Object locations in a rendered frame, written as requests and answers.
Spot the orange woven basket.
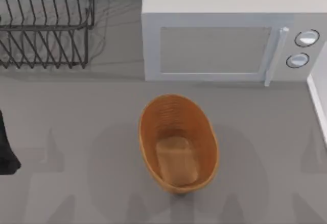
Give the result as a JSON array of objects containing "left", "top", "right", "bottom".
[{"left": 138, "top": 94, "right": 220, "bottom": 194}]

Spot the brown bread loaf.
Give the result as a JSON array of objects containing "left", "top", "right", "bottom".
[{"left": 156, "top": 136, "right": 199, "bottom": 187}]

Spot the microwave oven door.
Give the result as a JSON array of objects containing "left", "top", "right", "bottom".
[{"left": 142, "top": 13, "right": 294, "bottom": 82}]

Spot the pale microwave oven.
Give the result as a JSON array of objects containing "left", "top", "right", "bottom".
[{"left": 141, "top": 0, "right": 327, "bottom": 87}]

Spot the round microwave knob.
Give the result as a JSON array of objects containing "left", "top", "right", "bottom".
[
  {"left": 294, "top": 29, "right": 320, "bottom": 47},
  {"left": 286, "top": 52, "right": 310, "bottom": 69}
]

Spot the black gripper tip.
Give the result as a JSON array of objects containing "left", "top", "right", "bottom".
[{"left": 0, "top": 110, "right": 21, "bottom": 176}]

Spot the pale microwave door handle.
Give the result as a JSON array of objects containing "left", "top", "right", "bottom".
[{"left": 264, "top": 27, "right": 290, "bottom": 87}]

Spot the dark wire dish rack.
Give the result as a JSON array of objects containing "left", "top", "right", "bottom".
[{"left": 0, "top": 0, "right": 97, "bottom": 69}]

